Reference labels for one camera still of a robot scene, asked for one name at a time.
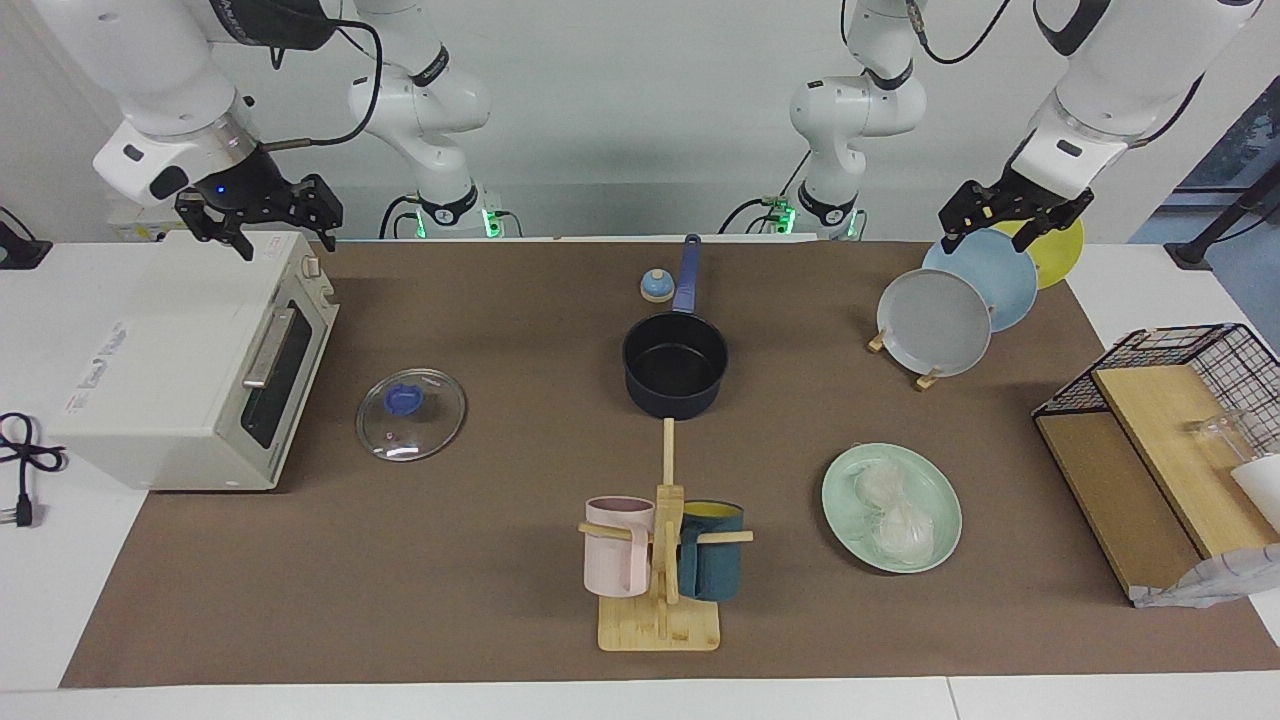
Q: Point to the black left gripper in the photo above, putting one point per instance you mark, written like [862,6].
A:
[1020,195]

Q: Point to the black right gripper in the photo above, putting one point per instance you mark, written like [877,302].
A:
[250,190]

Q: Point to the glass lid with blue knob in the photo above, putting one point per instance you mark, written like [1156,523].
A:
[420,430]

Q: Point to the white vermicelli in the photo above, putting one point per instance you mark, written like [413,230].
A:
[905,530]

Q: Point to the light blue plate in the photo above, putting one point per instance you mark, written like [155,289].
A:
[1000,280]

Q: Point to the yellow plate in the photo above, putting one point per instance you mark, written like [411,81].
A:
[1060,255]

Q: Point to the grey plate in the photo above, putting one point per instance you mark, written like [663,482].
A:
[935,325]

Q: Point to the wooden plate rack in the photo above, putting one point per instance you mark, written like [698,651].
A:
[927,380]

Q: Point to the mint green plate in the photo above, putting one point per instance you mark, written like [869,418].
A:
[850,510]

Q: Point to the white power strip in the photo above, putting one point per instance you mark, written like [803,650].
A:
[140,225]

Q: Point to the white toaster oven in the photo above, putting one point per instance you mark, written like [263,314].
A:
[160,360]

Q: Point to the black stand leg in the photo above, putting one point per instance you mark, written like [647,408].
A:
[1220,220]

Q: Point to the light bamboo board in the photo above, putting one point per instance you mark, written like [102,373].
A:
[1170,440]

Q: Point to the clear glass cup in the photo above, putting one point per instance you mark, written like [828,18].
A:
[1215,435]

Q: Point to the small blue wooden bell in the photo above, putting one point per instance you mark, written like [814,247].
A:
[657,288]

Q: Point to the dark blue saucepan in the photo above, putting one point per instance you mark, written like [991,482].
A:
[675,375]

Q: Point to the white cup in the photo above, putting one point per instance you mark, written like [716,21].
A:
[1262,490]

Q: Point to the brown table mat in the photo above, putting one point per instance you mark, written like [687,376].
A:
[400,580]

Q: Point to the grey cloth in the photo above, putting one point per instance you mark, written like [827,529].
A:
[1220,580]

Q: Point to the dark teal mug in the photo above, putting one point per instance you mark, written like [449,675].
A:
[715,565]

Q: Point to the pink mug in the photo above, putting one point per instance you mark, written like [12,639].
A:
[615,560]

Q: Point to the wooden mug tree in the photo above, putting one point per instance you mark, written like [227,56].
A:
[660,625]

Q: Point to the black clamp mount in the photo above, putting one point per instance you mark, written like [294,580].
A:
[20,252]

